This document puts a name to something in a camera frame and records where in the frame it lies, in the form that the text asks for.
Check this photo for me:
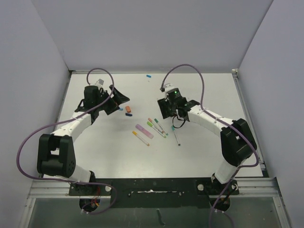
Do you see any aluminium right rail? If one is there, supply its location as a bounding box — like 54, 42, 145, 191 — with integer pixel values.
232, 68, 269, 178

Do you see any aluminium front rail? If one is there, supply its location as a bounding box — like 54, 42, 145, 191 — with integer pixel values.
20, 178, 291, 228

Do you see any orange highlighter cap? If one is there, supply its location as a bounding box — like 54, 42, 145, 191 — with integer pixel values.
125, 106, 131, 113

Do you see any yellow cap pen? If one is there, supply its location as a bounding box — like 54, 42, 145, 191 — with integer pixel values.
132, 131, 150, 146

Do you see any aluminium rail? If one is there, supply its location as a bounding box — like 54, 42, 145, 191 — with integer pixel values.
232, 68, 269, 178
20, 178, 291, 228

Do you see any purple highlighter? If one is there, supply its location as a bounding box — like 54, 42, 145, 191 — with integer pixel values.
135, 124, 154, 139

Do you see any teal cap white pen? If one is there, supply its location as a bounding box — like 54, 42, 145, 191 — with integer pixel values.
171, 125, 181, 146

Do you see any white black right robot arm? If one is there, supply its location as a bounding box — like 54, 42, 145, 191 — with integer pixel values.
157, 84, 257, 194

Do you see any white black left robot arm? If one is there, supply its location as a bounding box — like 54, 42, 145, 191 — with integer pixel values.
37, 85, 130, 195

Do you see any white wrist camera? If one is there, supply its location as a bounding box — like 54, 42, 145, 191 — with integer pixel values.
94, 79, 104, 87
160, 83, 175, 93

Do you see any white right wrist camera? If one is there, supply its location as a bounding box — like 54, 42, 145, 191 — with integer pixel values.
160, 83, 175, 93

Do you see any teal green cap pen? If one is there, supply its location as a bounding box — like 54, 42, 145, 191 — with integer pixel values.
154, 118, 168, 136

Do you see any pink orange cap pen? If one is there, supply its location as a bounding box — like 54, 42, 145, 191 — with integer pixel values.
148, 118, 164, 133

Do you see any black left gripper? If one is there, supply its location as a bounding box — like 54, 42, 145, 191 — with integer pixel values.
95, 85, 129, 115

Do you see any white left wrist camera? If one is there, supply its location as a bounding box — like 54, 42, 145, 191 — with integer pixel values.
94, 79, 104, 87

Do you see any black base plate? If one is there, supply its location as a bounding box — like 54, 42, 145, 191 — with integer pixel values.
68, 178, 239, 209

